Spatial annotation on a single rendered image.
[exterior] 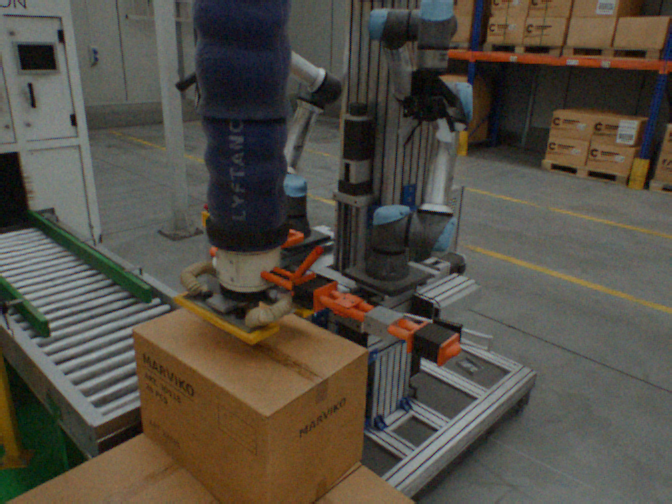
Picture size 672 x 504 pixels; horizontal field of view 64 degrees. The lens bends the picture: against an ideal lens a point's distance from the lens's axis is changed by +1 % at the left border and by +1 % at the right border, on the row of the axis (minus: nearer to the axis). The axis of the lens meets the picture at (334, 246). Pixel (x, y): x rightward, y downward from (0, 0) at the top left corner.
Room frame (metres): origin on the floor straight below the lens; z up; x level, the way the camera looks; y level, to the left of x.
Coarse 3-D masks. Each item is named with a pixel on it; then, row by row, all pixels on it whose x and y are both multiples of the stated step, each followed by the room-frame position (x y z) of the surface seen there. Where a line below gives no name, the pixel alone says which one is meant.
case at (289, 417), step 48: (144, 336) 1.38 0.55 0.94; (192, 336) 1.39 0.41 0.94; (288, 336) 1.40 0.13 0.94; (336, 336) 1.41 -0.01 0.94; (144, 384) 1.39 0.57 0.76; (192, 384) 1.23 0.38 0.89; (240, 384) 1.16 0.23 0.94; (288, 384) 1.17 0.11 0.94; (336, 384) 1.24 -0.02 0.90; (144, 432) 1.42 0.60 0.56; (192, 432) 1.24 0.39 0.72; (240, 432) 1.11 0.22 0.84; (288, 432) 1.09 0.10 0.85; (336, 432) 1.24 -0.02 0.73; (240, 480) 1.11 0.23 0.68; (288, 480) 1.09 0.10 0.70
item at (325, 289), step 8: (296, 280) 1.24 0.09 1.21; (304, 280) 1.26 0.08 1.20; (312, 280) 1.26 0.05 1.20; (320, 280) 1.27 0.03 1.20; (328, 280) 1.26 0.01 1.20; (336, 280) 1.25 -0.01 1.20; (296, 288) 1.21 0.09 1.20; (304, 288) 1.21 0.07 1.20; (312, 288) 1.22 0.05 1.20; (320, 288) 1.19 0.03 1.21; (328, 288) 1.21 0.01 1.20; (336, 288) 1.24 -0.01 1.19; (296, 296) 1.22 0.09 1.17; (304, 296) 1.20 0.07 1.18; (312, 296) 1.18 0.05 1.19; (320, 296) 1.19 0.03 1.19; (328, 296) 1.21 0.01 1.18; (304, 304) 1.19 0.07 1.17; (312, 304) 1.18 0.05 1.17; (320, 304) 1.19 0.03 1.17
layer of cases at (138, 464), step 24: (120, 456) 1.32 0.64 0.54; (144, 456) 1.33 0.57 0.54; (168, 456) 1.33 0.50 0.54; (72, 480) 1.22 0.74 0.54; (96, 480) 1.23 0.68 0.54; (120, 480) 1.23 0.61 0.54; (144, 480) 1.23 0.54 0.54; (168, 480) 1.23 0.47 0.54; (192, 480) 1.24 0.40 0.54; (336, 480) 1.25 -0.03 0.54; (360, 480) 1.26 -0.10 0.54; (384, 480) 1.26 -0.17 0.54
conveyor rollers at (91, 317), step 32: (0, 256) 2.83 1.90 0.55; (32, 256) 2.86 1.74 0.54; (64, 256) 2.90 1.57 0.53; (32, 288) 2.45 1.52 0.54; (64, 288) 2.47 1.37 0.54; (96, 288) 2.49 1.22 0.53; (64, 320) 2.14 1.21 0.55; (96, 320) 2.15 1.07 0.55; (128, 320) 2.16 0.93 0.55; (64, 352) 1.88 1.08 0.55; (96, 352) 1.88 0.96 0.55; (128, 352) 1.89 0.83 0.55; (96, 384) 1.69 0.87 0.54; (128, 384) 1.69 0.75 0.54
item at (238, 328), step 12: (204, 288) 1.46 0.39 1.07; (180, 300) 1.37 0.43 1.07; (192, 300) 1.36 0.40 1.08; (204, 300) 1.36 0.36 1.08; (192, 312) 1.33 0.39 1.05; (204, 312) 1.31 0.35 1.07; (216, 312) 1.30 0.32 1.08; (228, 312) 1.30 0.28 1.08; (240, 312) 1.26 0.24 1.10; (216, 324) 1.27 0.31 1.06; (228, 324) 1.24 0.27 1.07; (240, 324) 1.24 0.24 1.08; (276, 324) 1.25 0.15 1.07; (240, 336) 1.20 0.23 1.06; (252, 336) 1.19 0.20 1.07; (264, 336) 1.21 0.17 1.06
